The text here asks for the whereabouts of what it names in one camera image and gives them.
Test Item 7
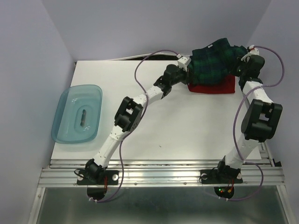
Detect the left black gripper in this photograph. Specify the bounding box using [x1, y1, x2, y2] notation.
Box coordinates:
[169, 64, 195, 86]

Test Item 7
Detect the green plaid skirt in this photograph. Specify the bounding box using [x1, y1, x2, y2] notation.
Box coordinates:
[188, 38, 247, 85]

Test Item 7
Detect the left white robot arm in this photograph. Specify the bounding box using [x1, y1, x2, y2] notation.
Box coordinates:
[85, 64, 188, 184]

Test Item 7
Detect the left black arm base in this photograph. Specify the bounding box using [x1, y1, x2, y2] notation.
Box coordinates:
[74, 169, 119, 203]

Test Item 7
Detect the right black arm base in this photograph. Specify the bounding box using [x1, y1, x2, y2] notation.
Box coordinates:
[199, 158, 243, 199]

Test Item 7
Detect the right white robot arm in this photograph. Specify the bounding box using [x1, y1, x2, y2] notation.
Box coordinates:
[215, 54, 283, 182]

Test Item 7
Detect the folded red skirt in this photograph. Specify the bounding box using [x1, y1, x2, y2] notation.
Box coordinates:
[188, 75, 235, 94]

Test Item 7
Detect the small dark object in bin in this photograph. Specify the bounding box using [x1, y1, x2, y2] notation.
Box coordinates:
[80, 109, 86, 127]

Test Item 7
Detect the blue transparent plastic bin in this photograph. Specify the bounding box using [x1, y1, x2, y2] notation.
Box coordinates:
[51, 84, 102, 144]

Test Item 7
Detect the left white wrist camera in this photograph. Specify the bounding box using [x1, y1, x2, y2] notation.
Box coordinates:
[177, 56, 191, 72]

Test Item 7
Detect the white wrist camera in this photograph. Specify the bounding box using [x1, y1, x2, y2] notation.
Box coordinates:
[241, 45, 259, 62]
[177, 56, 191, 72]

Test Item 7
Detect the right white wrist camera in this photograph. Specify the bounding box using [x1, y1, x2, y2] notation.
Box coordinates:
[241, 45, 259, 62]

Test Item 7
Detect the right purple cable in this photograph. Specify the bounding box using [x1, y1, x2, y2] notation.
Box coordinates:
[203, 46, 285, 201]

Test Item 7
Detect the purple cable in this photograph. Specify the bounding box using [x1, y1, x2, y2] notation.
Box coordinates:
[87, 49, 182, 203]
[203, 46, 285, 201]

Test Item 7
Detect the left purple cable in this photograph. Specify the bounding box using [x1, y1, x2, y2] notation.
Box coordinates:
[87, 49, 182, 203]

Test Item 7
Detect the aluminium mounting rail frame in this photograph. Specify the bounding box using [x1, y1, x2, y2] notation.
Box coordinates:
[28, 55, 290, 224]

